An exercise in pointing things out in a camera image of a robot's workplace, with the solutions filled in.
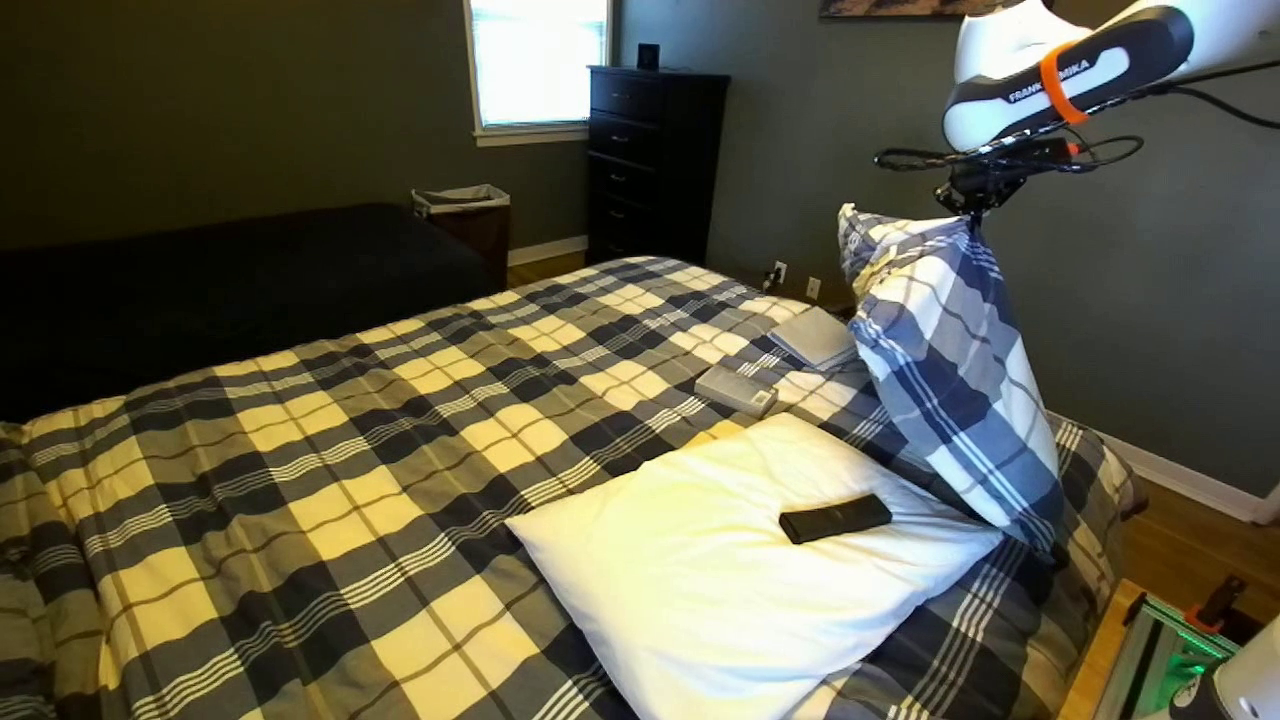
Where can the wooden board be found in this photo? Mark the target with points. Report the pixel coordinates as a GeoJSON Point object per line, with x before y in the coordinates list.
{"type": "Point", "coordinates": [1103, 663]}

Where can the black chest of drawers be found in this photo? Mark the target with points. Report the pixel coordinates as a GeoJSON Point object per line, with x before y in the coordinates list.
{"type": "Point", "coordinates": [652, 163]}

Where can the white pillow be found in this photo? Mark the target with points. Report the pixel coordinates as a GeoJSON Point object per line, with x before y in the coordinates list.
{"type": "Point", "coordinates": [693, 574]}

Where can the white baseboard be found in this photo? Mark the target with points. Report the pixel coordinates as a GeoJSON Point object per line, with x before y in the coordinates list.
{"type": "Point", "coordinates": [546, 249]}
{"type": "Point", "coordinates": [1200, 482]}

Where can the black remote control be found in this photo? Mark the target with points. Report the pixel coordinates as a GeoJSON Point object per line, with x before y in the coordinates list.
{"type": "Point", "coordinates": [834, 518]}

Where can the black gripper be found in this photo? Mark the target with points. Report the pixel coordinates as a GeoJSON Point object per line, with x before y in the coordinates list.
{"type": "Point", "coordinates": [992, 174]}

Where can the wall picture frame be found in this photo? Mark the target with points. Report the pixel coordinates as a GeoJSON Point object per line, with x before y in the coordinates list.
{"type": "Point", "coordinates": [907, 5]}

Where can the yellow grey checked comforter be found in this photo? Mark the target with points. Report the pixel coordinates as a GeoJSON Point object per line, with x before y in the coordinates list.
{"type": "Point", "coordinates": [334, 467]}

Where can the small black box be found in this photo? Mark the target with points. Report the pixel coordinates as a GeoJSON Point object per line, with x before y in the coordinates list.
{"type": "Point", "coordinates": [648, 59]}

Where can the brown bin with grey liner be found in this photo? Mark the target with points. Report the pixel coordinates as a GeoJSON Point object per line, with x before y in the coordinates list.
{"type": "Point", "coordinates": [462, 234]}

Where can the bright window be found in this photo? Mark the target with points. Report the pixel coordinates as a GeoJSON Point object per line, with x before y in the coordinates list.
{"type": "Point", "coordinates": [541, 60]}

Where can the plaid checkered cloth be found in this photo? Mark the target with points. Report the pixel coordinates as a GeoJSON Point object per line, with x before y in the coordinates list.
{"type": "Point", "coordinates": [952, 375]}

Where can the white wall outlet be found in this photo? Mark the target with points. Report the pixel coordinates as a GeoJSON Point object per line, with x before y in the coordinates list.
{"type": "Point", "coordinates": [779, 273]}
{"type": "Point", "coordinates": [812, 288]}

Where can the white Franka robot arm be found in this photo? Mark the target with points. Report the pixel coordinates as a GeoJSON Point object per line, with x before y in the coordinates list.
{"type": "Point", "coordinates": [1132, 55]}

